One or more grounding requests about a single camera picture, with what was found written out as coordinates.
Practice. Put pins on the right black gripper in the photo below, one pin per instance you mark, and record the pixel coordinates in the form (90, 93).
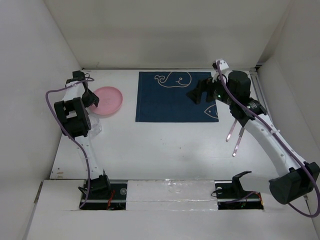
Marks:
(206, 85)

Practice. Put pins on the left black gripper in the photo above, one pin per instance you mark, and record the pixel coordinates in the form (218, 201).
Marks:
(93, 100)

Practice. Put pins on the dark blue cloth placemat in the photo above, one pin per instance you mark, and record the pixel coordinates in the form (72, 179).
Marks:
(162, 98)

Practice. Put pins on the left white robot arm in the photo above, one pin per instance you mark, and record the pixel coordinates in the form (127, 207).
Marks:
(72, 114)

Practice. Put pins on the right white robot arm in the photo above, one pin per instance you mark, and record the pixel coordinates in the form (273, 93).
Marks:
(295, 176)

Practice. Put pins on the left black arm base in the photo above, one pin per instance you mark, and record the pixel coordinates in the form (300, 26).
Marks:
(103, 197)

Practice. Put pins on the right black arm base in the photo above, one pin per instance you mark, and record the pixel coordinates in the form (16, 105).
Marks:
(230, 195)

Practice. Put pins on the pink plastic plate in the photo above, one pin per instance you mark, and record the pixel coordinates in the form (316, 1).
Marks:
(110, 101)

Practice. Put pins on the clear plastic cup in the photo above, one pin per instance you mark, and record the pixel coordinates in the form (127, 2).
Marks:
(96, 126)

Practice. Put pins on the silver fork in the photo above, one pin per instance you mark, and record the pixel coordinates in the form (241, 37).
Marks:
(231, 130)

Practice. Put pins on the silver knife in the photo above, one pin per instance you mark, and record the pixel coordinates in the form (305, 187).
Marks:
(240, 135)

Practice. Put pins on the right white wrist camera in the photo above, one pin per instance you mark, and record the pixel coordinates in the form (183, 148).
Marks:
(220, 64)

